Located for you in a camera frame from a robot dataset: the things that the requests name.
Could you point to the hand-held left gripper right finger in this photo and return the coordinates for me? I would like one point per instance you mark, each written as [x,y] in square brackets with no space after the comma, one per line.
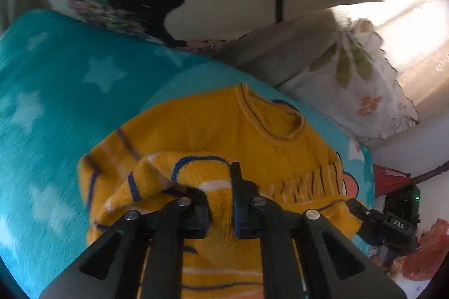
[240,211]

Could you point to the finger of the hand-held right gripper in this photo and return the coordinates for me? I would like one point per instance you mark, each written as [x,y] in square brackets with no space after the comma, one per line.
[358,208]

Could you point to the red folded fabric item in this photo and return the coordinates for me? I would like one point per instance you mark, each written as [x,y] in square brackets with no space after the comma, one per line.
[387,179]

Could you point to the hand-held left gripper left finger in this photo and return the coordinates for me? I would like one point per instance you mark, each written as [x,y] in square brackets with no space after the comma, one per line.
[199,215]

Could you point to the red crumpled cloth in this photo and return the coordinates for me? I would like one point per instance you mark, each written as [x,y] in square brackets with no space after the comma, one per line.
[424,253]

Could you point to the teal star-print blanket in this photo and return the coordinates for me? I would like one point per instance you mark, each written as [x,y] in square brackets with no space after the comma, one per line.
[59,116]

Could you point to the dark red rod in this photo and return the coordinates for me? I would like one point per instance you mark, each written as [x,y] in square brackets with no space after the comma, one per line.
[431,171]

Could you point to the white leaf-print pillowcase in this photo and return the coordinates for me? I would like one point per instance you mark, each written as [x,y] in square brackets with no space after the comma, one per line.
[354,88]

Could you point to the yellow knitted striped sweater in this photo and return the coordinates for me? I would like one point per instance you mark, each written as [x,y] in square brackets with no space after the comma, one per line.
[224,130]

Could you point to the grey pillow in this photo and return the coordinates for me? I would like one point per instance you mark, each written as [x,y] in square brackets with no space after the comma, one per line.
[280,46]

